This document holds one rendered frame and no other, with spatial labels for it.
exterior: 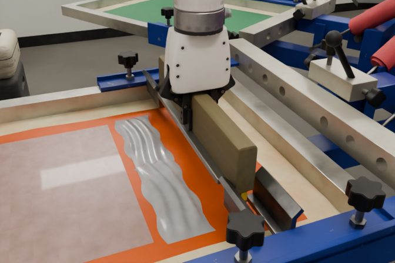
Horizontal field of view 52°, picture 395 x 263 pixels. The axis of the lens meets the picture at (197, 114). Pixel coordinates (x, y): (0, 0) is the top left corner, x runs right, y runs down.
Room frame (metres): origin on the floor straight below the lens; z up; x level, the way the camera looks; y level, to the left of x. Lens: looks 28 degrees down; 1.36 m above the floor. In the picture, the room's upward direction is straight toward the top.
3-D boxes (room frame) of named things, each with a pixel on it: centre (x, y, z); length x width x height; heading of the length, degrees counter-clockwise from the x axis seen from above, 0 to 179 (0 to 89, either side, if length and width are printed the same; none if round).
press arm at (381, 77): (0.73, -0.32, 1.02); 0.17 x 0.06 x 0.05; 111
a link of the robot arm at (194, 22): (0.60, -0.01, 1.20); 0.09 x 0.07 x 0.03; 112
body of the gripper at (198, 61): (0.60, 0.00, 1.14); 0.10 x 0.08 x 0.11; 112
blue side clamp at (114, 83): (0.87, 0.08, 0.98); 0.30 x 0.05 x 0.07; 111
